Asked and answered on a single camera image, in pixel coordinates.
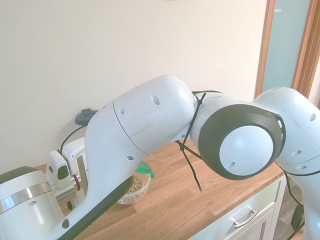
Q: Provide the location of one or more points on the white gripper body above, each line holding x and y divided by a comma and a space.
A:
75, 155

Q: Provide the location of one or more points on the green round container lid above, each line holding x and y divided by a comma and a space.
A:
145, 171

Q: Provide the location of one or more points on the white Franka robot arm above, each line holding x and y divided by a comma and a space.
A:
150, 112

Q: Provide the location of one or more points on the pitcher with dark blue lid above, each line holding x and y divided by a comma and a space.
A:
85, 117

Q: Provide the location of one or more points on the clear bowl of cereal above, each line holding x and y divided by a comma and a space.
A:
137, 190

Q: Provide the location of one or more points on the frosted glass door panel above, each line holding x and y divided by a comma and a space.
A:
282, 50

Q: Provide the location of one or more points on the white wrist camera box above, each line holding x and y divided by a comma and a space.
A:
57, 170

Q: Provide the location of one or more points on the wooden door frame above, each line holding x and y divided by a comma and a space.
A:
265, 50

